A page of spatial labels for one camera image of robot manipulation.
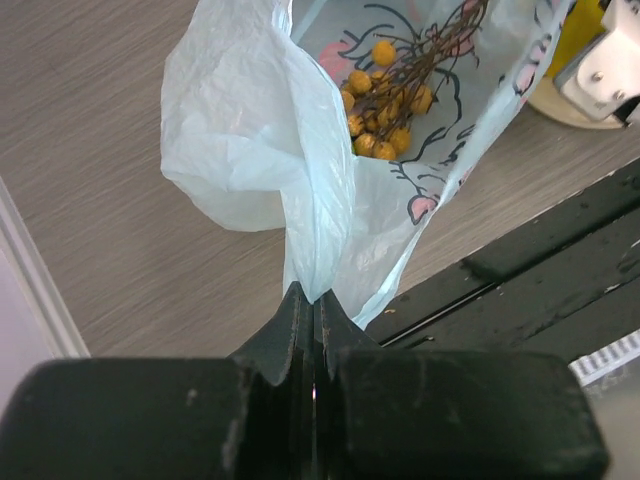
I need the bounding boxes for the yellow fake banana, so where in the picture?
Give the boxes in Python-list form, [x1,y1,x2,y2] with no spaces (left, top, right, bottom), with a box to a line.
[545,0,604,78]

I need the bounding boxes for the white slotted cable duct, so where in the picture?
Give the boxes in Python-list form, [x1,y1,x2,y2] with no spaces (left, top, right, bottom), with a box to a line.
[569,330,639,386]

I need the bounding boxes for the cream and blue plate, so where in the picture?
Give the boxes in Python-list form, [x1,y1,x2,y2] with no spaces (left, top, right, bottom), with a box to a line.
[528,77,623,130]

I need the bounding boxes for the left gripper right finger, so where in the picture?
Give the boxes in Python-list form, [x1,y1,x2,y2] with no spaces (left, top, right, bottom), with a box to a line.
[313,293,611,479]

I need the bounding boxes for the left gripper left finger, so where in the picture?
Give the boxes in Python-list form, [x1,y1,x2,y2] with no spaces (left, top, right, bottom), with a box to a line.
[1,285,313,479]

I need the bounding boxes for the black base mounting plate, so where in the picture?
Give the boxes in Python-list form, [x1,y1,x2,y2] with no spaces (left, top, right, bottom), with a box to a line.
[366,161,639,361]

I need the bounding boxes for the aluminium frame post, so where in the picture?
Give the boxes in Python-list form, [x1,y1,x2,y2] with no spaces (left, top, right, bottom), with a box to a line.
[1,181,90,357]

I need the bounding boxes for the light blue plastic bag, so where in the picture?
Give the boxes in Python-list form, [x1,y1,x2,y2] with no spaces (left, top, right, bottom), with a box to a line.
[161,1,573,327]

